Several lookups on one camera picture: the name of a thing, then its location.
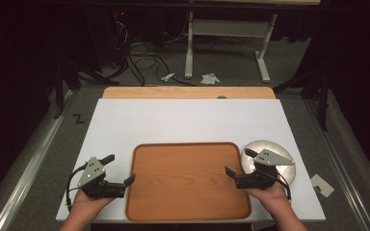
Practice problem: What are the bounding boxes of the person's right hand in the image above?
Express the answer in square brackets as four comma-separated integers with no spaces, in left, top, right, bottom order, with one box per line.
[245,182,292,218]

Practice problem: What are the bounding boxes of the round silver metal plate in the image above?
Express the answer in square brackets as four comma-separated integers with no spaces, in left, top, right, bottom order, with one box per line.
[240,140,297,187]

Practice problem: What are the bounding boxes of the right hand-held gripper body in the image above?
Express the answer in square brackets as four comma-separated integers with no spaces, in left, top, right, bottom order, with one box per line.
[235,147,296,191]

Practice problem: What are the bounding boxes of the wooden tray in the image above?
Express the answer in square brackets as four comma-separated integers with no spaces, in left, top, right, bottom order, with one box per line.
[124,141,252,222]

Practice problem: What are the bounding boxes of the black floor cables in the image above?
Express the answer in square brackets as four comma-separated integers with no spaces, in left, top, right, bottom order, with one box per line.
[110,18,197,87]

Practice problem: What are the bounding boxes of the person's left hand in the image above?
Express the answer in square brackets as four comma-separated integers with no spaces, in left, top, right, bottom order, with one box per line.
[71,189,117,219]

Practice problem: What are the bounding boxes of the white metal stand frame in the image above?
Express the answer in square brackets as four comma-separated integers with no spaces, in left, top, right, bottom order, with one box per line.
[184,11,278,84]

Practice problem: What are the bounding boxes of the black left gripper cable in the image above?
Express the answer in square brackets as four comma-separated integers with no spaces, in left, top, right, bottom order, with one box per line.
[65,163,89,213]

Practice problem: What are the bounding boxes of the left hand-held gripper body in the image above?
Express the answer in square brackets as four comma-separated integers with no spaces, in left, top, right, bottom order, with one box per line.
[76,156,127,200]

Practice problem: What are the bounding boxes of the black stand legs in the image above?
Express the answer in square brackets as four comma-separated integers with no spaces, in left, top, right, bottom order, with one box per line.
[52,59,120,120]
[272,67,331,132]

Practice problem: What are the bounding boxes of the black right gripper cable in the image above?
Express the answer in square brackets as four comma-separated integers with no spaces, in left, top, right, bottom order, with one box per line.
[276,172,293,202]

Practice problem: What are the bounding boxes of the white board table cover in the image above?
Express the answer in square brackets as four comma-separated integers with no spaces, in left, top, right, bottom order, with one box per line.
[55,98,327,223]

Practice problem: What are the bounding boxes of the aluminium floor rail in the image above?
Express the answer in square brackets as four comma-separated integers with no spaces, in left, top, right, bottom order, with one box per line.
[0,90,75,231]
[303,98,370,231]

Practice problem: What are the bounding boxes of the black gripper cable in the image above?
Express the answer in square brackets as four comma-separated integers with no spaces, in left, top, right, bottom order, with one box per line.
[65,163,89,213]
[276,172,293,202]

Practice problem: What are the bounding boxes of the white paper card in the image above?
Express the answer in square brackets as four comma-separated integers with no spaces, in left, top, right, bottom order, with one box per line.
[310,173,335,198]

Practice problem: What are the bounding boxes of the crumpled white paper scrap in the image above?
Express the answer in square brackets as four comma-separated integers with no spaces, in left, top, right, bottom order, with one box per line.
[199,72,221,86]

